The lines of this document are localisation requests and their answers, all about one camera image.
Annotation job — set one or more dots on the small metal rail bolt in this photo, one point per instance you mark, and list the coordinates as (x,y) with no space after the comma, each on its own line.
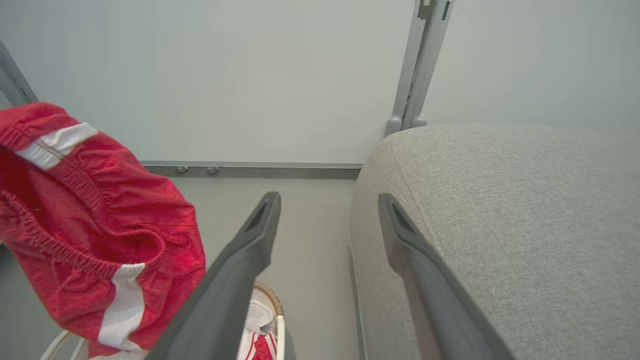
(213,170)
(182,170)

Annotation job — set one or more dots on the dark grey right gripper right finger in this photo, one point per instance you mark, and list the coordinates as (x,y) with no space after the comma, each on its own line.
(425,280)

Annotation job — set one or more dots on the white basket with wicker rim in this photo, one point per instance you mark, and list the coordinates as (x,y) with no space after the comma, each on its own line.
(277,320)

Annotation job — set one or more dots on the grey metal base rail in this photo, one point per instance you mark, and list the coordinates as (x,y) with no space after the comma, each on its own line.
(280,169)

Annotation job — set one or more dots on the light grey fabric sofa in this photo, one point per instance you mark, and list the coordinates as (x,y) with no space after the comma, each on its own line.
(525,225)

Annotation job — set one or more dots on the red and white striped garment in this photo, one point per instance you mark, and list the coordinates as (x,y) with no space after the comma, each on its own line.
(260,347)

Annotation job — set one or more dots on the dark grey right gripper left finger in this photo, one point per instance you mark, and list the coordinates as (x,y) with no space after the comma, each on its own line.
(235,280)

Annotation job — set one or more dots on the red shorts with white stripes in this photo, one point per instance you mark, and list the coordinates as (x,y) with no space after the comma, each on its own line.
(95,210)

